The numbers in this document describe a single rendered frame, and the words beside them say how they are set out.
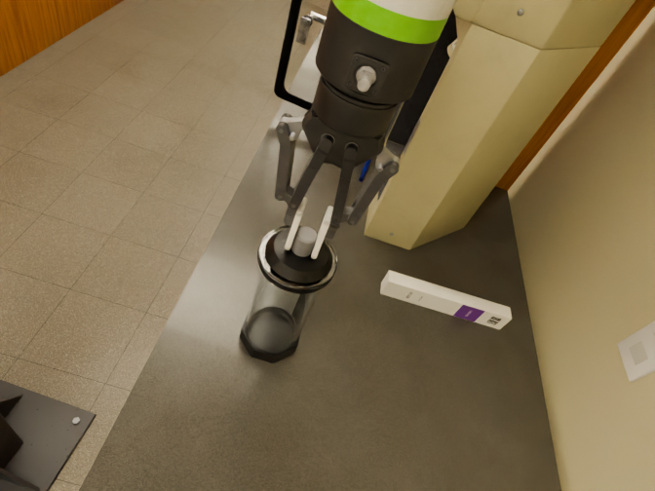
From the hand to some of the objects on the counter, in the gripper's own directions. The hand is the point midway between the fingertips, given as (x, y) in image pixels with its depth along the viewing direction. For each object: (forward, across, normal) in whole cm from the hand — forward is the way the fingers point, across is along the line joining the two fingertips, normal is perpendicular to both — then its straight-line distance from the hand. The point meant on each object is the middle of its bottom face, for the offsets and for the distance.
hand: (308, 229), depth 53 cm
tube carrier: (+27, 0, 0) cm, 27 cm away
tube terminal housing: (+28, +25, +47) cm, 61 cm away
